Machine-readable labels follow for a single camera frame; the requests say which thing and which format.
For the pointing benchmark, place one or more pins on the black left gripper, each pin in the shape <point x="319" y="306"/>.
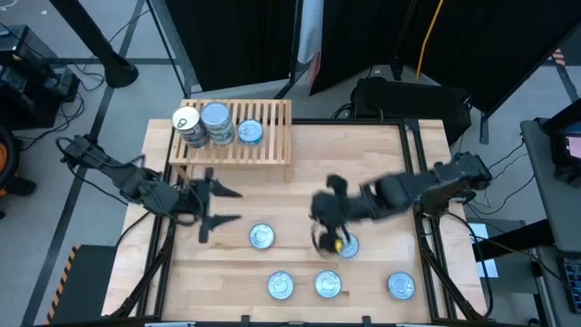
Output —
<point x="206" y="204"/>

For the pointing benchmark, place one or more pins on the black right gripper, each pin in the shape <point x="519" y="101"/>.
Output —
<point x="333" y="213"/>

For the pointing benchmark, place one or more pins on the teal label tuna can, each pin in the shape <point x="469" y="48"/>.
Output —
<point x="280" y="285"/>
<point x="352" y="249"/>
<point x="249" y="131"/>

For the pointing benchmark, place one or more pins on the red label fish can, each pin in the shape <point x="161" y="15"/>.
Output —
<point x="327" y="284"/>
<point x="400" y="285"/>

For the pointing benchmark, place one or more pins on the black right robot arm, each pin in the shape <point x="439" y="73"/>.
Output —
<point x="431" y="191"/>

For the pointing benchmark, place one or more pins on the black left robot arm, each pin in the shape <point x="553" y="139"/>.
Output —
<point x="131" y="181"/>

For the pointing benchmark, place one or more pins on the wooden slatted shelf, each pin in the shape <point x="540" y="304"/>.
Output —
<point x="268" y="145"/>

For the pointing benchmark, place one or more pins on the black equipment case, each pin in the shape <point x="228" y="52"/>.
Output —
<point x="408" y="102"/>

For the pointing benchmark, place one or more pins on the hazard striped black platform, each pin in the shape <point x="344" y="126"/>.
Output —
<point x="86" y="286"/>

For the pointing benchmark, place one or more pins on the black backdrop curtain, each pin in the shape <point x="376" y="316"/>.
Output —
<point x="499" y="45"/>
<point x="354" y="41"/>
<point x="236" y="41"/>

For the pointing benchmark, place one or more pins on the black pole with round base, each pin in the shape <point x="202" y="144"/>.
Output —
<point x="120" y="70"/>

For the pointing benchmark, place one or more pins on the black desk support beam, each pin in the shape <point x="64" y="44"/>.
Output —
<point x="513" y="240"/>

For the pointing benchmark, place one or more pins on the white curtain strip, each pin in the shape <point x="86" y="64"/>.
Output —
<point x="311" y="27"/>

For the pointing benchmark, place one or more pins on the black power supply box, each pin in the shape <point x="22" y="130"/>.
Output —
<point x="63" y="86"/>

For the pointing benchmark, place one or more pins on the grey desk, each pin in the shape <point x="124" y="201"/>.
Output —
<point x="544" y="204"/>

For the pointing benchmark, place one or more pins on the orange and black machine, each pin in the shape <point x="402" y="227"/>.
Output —
<point x="5" y="159"/>

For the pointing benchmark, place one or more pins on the black electronics rack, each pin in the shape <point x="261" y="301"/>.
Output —
<point x="22" y="91"/>

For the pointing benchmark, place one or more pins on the black monitor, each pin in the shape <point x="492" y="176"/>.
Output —
<point x="560" y="131"/>

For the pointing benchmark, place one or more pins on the black keyboard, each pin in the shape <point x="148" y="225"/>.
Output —
<point x="572" y="286"/>

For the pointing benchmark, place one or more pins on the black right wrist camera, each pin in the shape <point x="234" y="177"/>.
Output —
<point x="337" y="183"/>

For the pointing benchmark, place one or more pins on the black table frame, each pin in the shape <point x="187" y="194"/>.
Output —
<point x="345" y="121"/>

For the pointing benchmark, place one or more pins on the grey backdrop frame beam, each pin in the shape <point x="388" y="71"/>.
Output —
<point x="176" y="50"/>

